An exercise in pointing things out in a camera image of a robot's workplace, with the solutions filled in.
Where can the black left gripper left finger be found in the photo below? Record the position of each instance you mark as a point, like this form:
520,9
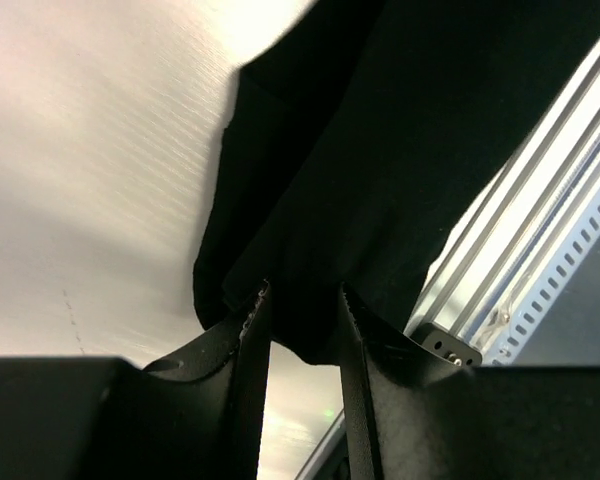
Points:
196,413

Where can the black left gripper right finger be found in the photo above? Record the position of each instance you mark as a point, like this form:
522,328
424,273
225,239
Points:
410,414

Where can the black t-shirt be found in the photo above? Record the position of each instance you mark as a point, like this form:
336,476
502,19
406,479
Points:
359,140

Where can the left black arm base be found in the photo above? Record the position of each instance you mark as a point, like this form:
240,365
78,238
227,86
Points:
446,346

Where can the slotted white cable duct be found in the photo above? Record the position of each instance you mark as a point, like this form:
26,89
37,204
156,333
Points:
544,292

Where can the aluminium mounting rail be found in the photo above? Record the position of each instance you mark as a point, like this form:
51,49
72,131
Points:
498,249

